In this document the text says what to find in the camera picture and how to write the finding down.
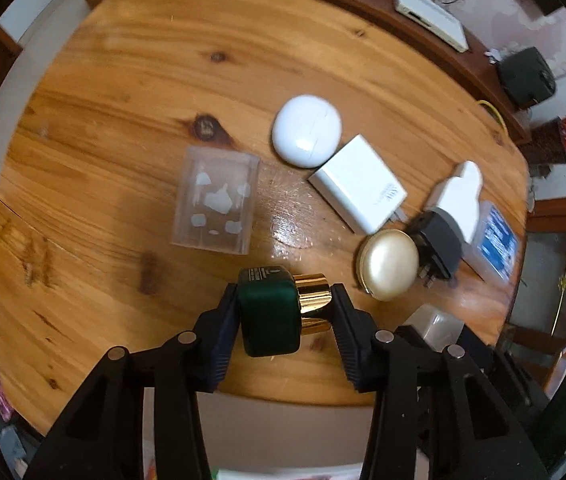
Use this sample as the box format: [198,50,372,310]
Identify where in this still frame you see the green perfume bottle gold cap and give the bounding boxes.
[237,264,334,358]

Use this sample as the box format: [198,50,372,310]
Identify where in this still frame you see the translucent white plastic box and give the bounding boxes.
[403,304,464,351]

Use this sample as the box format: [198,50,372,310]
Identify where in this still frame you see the wooden chair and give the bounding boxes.
[500,325,566,403]

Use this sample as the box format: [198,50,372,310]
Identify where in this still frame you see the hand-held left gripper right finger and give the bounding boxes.
[330,284,549,480]

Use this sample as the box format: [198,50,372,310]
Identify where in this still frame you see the yellow round bin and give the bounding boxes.
[478,100,509,136]

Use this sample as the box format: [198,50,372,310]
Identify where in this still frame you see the clear box with blue label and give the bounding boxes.
[463,201,520,283]

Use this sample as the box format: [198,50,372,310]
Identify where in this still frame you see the white power adapter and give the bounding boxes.
[308,134,409,235]

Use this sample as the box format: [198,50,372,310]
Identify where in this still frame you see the glass door with gold handle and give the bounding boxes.
[523,195,566,341]

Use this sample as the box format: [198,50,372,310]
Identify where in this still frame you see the dark brown woven basket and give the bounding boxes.
[530,116,566,167]

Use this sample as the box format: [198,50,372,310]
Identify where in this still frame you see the black plug adapter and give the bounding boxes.
[407,210,464,288]

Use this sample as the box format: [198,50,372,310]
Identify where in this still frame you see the black box speaker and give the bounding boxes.
[496,46,557,109]

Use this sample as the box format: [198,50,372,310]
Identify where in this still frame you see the white round earbuds case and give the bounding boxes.
[271,95,343,168]

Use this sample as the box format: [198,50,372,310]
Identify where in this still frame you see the white set-top box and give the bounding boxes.
[394,0,469,53]

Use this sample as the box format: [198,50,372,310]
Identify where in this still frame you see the clear acrylic block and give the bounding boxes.
[172,146,261,256]

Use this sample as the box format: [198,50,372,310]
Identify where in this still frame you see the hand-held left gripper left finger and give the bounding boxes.
[23,282,241,480]

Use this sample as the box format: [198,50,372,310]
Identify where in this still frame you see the white rounded plug adapter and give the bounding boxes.
[423,160,484,243]

